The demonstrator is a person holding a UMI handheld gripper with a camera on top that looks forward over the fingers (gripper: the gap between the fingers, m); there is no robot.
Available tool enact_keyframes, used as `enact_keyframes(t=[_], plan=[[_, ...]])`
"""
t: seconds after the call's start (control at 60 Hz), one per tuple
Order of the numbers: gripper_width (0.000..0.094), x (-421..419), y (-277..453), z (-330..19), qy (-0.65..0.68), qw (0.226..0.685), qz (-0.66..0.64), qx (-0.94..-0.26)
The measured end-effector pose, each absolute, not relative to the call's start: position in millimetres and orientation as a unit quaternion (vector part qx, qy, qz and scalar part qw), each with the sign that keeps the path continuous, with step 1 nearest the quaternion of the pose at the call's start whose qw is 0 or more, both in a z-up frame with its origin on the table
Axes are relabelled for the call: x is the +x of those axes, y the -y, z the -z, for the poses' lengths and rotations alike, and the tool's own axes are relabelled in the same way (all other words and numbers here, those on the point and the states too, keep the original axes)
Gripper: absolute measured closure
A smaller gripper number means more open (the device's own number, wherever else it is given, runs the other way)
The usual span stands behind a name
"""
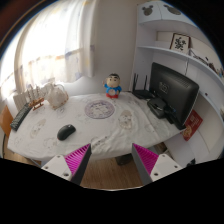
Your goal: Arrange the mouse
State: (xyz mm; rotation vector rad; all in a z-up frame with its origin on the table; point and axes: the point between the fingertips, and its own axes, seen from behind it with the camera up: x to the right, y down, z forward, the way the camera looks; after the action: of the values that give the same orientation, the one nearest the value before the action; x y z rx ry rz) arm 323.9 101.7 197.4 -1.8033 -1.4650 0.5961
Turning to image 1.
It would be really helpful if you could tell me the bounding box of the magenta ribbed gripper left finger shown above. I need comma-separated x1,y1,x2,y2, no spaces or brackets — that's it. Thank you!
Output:
42,144,91,185

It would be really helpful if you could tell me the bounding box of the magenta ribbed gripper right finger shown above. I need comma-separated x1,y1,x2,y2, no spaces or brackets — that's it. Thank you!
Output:
132,144,182,185

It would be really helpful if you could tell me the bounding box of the black computer mouse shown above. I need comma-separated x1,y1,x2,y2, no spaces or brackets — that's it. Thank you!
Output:
57,124,76,141

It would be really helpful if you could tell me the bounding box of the round purple mouse pad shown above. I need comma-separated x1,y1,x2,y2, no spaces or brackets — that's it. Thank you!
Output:
84,100,115,119

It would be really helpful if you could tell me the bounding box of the white patterned tablecloth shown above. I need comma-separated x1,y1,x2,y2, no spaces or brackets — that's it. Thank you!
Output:
8,92,179,161

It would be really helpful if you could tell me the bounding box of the black box device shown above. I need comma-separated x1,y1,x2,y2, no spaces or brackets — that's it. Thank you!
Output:
147,98,166,119

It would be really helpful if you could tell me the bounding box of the red booklet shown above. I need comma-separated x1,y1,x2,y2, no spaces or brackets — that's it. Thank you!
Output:
182,110,203,141

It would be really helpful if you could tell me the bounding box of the white ceramic teapot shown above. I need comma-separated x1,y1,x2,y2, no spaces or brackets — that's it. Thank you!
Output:
43,83,69,109

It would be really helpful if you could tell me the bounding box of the black keyboard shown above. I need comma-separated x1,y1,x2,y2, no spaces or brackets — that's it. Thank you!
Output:
10,103,31,131

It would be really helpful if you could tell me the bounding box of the black wifi router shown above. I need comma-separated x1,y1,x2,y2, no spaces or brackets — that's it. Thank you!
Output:
132,74,154,99

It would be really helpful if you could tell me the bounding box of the wooden model sailing ship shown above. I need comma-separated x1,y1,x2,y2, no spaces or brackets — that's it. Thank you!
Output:
27,86,44,110

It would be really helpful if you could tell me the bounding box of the black computer monitor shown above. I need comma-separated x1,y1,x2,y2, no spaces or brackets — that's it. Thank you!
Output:
150,63,199,130

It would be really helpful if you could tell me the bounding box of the wooden chair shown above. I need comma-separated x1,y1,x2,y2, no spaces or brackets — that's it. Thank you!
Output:
0,105,14,158

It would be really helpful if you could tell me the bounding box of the cartoon boy figurine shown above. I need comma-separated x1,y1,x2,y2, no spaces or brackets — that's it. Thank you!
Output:
103,73,122,99

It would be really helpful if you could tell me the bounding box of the white sheer curtain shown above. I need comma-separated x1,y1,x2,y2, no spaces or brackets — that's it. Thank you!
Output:
0,0,99,98

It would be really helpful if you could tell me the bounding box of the framed floral picture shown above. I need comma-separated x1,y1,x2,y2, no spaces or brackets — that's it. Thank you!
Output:
170,33,191,54

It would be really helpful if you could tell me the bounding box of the white shelf unit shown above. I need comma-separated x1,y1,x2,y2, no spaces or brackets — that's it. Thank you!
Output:
132,1,224,166

